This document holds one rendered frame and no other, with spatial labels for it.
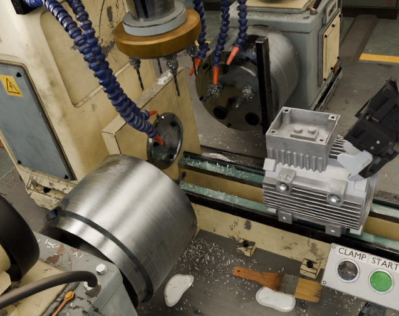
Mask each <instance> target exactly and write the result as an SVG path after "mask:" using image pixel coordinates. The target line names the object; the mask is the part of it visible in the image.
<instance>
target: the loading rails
mask: <svg viewBox="0 0 399 316"><path fill-rule="evenodd" d="M183 155H184V156H183V158H181V160H180V161H179V162H178V166H179V171H180V175H181V173H183V172H186V176H185V177H184V179H183V180H182V183H181V181H180V183H179V185H180V184H181V185H182V186H183V185H184V186H183V188H181V189H182V190H183V192H184V193H185V194H186V196H187V197H188V198H189V199H191V201H192V202H191V204H192V207H193V209H194V211H195V215H196V218H197V231H196V234H195V235H194V237H193V238H195V236H196V235H197V233H198V232H199V230H200V229H202V230H205V231H208V232H211V233H215V234H218V235H221V236H224V237H226V238H230V239H232V240H236V241H239V243H238V245H237V246H236V251H237V252H238V253H241V254H243V255H247V256H252V254H253V252H254V250H255V249H256V247H257V248H260V249H263V250H266V251H270V252H273V253H276V254H279V255H282V256H285V257H288V258H291V259H294V260H297V261H301V262H302V263H301V266H300V268H299V273H300V274H302V275H306V276H308V277H311V278H314V279H316V278H317V276H318V273H319V271H320V269H321V268H322V269H324V268H325V265H326V261H327V258H328V253H329V249H330V246H331V243H336V244H339V245H343V246H346V247H349V248H353V249H356V250H360V251H364V252H366V253H370V254H372V255H376V256H380V257H383V258H387V259H389V260H393V261H397V262H399V201H395V200H392V199H387V198H383V197H379V196H373V200H372V204H371V208H370V212H369V214H368V217H367V220H366V223H365V225H364V228H363V232H362V235H357V234H353V233H350V229H349V228H347V229H346V232H345V234H341V236H340V237H338V236H333V235H330V234H326V233H325V231H326V226H324V225H321V224H316V223H312V222H309V221H305V220H302V219H300V220H299V221H295V220H294V221H293V223H292V224H289V223H285V222H282V221H279V220H278V213H272V212H269V211H267V207H265V205H264V200H263V193H262V192H263V190H262V189H263V186H262V185H263V179H264V176H265V170H263V169H259V168H256V167H251V166H246V165H243V164H238V163H235V162H230V161H225V160H222V159H216V158H213V157H209V156H205V155H200V154H195V153H192V152H187V151H184V152H183ZM184 158H185V159H184ZM186 158H187V159H188V158H190V159H188V160H187V159H186ZM193 160H194V161H193ZM198 160H199V161H198ZM184 161H185V162H184ZM187 161H188V162H189V163H190V162H191V163H193V165H192V166H191V165H190V164H188V162H187ZM204 161H206V163H205V162H204ZM199 162H200V164H199ZM207 162H208V163H207ZM196 163H197V164H198V165H197V164H196ZM217 163H218V166H219V165H220V166H219V167H217ZM209 164H210V165H209ZM206 166H207V167H206ZM222 166H223V169H224V170H223V169H221V167H222ZM227 166H228V169H227ZM213 167H214V168H213ZM233 167H234V168H233ZM203 168H204V169H203ZM206 168H207V170H206ZM235 168H236V169H235ZM219 169H220V172H222V173H220V172H218V171H219ZM227 170H228V171H227ZM230 171H231V172H230ZM237 171H238V172H239V171H240V172H239V173H237ZM242 172H244V173H242ZM240 173H242V174H241V175H239V174H240ZM248 173H249V175H248ZM227 174H228V175H227ZM232 174H235V175H232ZM243 174H244V175H243ZM245 174H246V176H248V177H246V178H245ZM251 174H253V175H254V177H253V175H251ZM238 176H239V177H240V178H239V177H238ZM250 176H251V177H250ZM185 181H186V183H185ZM197 185H198V186H197ZM190 186H191V187H190ZM180 187H181V186H180ZM203 187H204V188H203ZM197 188H198V189H197ZM186 189H187V190H186ZM189 189H191V190H189ZM207 189H208V190H209V189H211V190H209V192H207V191H208V190H207ZM201 190H202V192H201ZM212 190H213V191H212ZM223 190H224V192H225V194H224V192H223ZM195 191H196V192H195ZM210 193H211V196H210ZM220 193H221V194H220ZM232 193H233V195H232ZM205 194H206V195H205ZM213 196H214V197H213ZM220 196H221V197H220ZM224 196H225V197H224ZM229 196H230V197H229ZM236 196H237V197H238V202H236V200H237V197H236ZM231 197H232V198H231ZM233 197H234V198H233ZM220 198H222V199H220ZM230 199H231V201H230ZM227 200H229V201H227Z"/></svg>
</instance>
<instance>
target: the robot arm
mask: <svg viewBox="0 0 399 316"><path fill-rule="evenodd" d="M365 107H366V108H365ZM364 108H365V111H364V112H363V113H361V111H362V110H363V109H364ZM355 117H356V118H358V121H357V122H356V123H355V124H354V125H353V126H352V127H351V128H350V129H349V130H348V133H347V134H346V135H345V136H344V139H345V140H347V141H346V142H345V143H344V144H343V148H344V150H345V151H346V152H347V153H348V154H340V155H338V161H339V162H340V163H341V164H342V165H343V166H344V167H345V168H346V169H347V170H348V171H349V172H350V173H349V175H348V177H347V180H349V181H357V180H361V179H366V178H368V177H370V176H372V175H374V174H375V173H377V172H378V171H379V170H380V169H381V168H382V167H383V166H384V165H385V164H386V163H387V162H390V161H391V160H393V159H394V158H395V157H396V156H397V155H398V154H399V77H398V79H397V78H395V77H394V76H392V77H391V78H390V79H389V80H388V81H387V82H386V83H385V84H384V85H383V87H382V88H381V89H380V90H379V91H378V92H377V94H376V95H375V96H371V97H370V99H369V100H368V101H367V102H366V103H365V104H364V105H363V106H362V107H361V108H360V109H359V111H358V112H357V113H356V114H355Z"/></svg>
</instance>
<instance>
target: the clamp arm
mask: <svg viewBox="0 0 399 316"><path fill-rule="evenodd" d="M254 52H256V59H257V74H258V82H259V96H260V106H259V110H260V111H261V118H262V133H263V135H266V132H267V131H268V129H269V128H270V126H271V125H272V123H273V121H274V118H273V108H272V89H271V70H270V59H269V40H268V36H260V37H259V38H258V39H257V40H256V41H255V47H254Z"/></svg>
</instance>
